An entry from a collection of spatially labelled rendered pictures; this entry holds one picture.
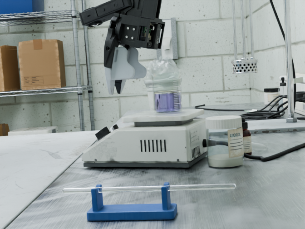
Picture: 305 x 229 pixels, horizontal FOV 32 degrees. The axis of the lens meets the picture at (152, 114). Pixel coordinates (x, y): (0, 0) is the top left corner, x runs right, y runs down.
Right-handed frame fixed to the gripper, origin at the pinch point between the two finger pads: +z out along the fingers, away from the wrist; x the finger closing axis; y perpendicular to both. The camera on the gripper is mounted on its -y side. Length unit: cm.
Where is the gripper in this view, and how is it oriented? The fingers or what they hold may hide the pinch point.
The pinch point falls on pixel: (112, 86)
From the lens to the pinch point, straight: 101.8
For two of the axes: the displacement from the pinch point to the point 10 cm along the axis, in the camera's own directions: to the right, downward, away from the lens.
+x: 4.1, -0.9, 9.1
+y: 9.0, 2.2, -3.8
